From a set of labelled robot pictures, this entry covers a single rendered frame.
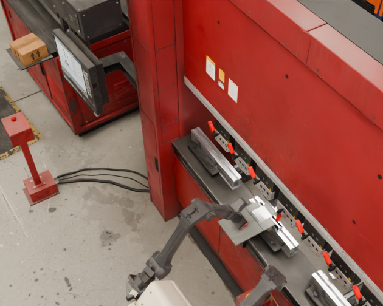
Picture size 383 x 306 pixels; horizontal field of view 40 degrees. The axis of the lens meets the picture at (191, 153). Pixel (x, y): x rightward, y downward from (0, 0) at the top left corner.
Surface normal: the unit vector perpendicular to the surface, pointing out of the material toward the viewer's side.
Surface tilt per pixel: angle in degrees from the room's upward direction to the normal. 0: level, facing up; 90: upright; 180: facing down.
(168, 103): 90
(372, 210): 90
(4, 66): 0
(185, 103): 90
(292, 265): 0
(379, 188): 90
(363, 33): 0
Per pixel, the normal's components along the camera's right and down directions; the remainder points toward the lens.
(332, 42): -0.01, -0.66
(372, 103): -0.86, 0.39
